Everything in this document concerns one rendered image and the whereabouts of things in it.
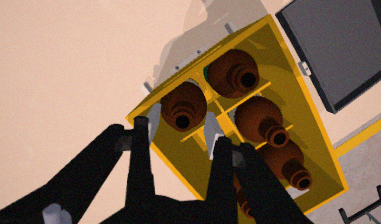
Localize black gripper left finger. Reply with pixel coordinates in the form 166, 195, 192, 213
0, 103, 161, 224

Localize grey square tray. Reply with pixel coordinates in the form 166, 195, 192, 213
275, 0, 381, 114

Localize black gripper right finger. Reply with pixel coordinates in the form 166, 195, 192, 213
203, 111, 314, 224

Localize yellow divided crate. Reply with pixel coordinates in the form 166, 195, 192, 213
140, 29, 349, 215

